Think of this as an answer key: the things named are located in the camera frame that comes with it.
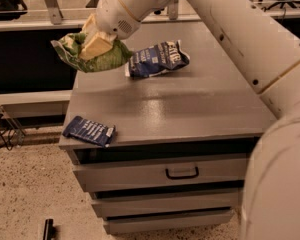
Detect grey top drawer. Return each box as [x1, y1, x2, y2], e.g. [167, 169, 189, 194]
[74, 153, 248, 193]

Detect grey middle drawer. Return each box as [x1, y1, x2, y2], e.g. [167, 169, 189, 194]
[91, 188, 242, 219]

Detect grey drawer cabinet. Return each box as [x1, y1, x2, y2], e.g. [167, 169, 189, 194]
[59, 22, 275, 224]

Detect black cylinder on floor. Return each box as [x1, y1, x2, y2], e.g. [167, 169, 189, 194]
[42, 219, 55, 240]

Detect green jalapeno chip bag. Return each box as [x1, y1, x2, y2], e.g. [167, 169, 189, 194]
[51, 33, 133, 73]

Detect blue chip bag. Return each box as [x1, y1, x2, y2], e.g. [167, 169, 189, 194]
[125, 40, 190, 78]

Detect grey drawer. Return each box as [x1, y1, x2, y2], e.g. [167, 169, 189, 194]
[91, 188, 242, 219]
[74, 153, 248, 193]
[103, 208, 234, 235]

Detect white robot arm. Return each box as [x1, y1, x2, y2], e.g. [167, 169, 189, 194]
[96, 0, 300, 240]

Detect blue rxbar blueberry bar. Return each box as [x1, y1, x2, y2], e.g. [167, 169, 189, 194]
[62, 116, 116, 148]

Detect metal railing post left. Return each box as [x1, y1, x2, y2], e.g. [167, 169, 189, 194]
[44, 0, 63, 25]

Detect grey bottom drawer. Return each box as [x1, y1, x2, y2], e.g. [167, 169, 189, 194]
[103, 208, 234, 235]

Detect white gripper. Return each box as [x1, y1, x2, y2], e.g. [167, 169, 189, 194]
[79, 0, 140, 60]

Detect black drawer handle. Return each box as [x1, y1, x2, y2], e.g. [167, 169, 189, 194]
[165, 166, 200, 180]

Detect black cables at left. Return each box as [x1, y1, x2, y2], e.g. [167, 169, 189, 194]
[0, 107, 26, 152]

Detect metal railing post middle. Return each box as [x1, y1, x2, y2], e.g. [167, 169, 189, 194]
[167, 0, 179, 20]

